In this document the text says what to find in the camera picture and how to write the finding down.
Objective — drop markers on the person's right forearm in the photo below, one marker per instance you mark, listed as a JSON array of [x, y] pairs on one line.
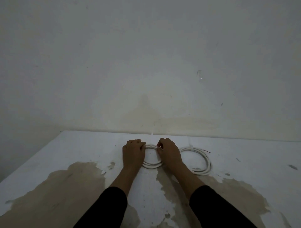
[[207, 199]]

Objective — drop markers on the person's right hand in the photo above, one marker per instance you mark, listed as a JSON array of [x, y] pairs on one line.
[[169, 153]]

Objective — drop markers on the person's left hand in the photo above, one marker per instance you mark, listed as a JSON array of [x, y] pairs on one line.
[[133, 154]]

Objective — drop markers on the person's left fingers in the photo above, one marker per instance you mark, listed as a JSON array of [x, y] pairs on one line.
[[140, 143]]

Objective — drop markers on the person's left forearm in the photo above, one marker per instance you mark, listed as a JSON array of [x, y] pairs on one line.
[[110, 197]]

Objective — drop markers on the person's right fingers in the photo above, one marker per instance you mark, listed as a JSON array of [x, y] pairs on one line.
[[160, 145]]

